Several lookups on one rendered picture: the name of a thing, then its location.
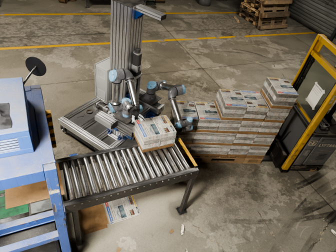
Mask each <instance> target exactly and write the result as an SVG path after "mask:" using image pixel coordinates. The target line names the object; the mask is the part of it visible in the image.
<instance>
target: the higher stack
mask: <svg viewBox="0 0 336 252"><path fill-rule="evenodd" d="M262 90H263V92H264V94H265V95H266V97H267V98H268V100H269V101H270V103H271V105H272V106H284V107H292V106H294V104H295V101H296V99H297V98H298V96H299V94H298V93H297V91H296V90H295V89H294V88H293V86H292V85H291V83H290V82H289V81H288V80H287V79H286V78H276V77H267V78H266V80H265V82H264V85H263V86H262ZM260 94H261V95H262V97H263V99H264V101H265V102H266V104H267V106H268V108H269V110H268V112H267V113H266V115H265V118H264V119H265V120H278V121H284V120H285V119H286V118H287V116H288V114H289V112H290V109H281V108H270V106H269V104H268V103H267V101H266V99H265V98H264V96H263V94H262V93H261V92H260ZM282 124H283V123H279V122H264V121H263V122H262V124H261V126H260V129H259V131H258V132H259V133H278V131H279V130H280V128H281V126H282ZM274 139H275V135H259V134H257V135H256V137H255V139H254V141H253V143H252V144H257V145H271V144H272V142H273V140H274ZM269 148H270V147H268V146H250V148H249V151H248V153H247V155H252V156H264V155H265V154H266V153H267V151H268V150H269ZM262 160H263V157H245V159H244V161H243V164H260V163H261V161H262Z"/></svg>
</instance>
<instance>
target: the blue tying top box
mask: <svg viewBox="0 0 336 252"><path fill-rule="evenodd" d="M3 103H9V116H10V118H11V121H12V126H11V128H8V129H0V158H5V157H10V156H16V155H21V154H26V153H32V152H34V146H33V137H32V130H31V122H30V115H29V106H28V100H27V95H26V91H25V86H24V83H23V78H22V77H12V78H1V79H0V104H3Z"/></svg>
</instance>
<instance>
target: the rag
mask: <svg viewBox="0 0 336 252"><path fill-rule="evenodd" d="M9 109H10V105H9V103H0V130H4V129H10V128H12V120H11V118H10V115H9Z"/></svg>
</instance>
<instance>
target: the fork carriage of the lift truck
mask: <svg viewBox="0 0 336 252"><path fill-rule="evenodd" d="M267 152H268V154H269V155H270V156H271V158H272V162H273V164H274V166H275V168H279V167H280V165H281V164H282V162H283V161H284V159H285V157H286V156H287V154H286V152H285V150H284V148H283V146H282V145H281V143H280V141H279V139H278V137H277V136H275V138H274V140H273V142H272V144H271V146H270V147H269V150H267Z"/></svg>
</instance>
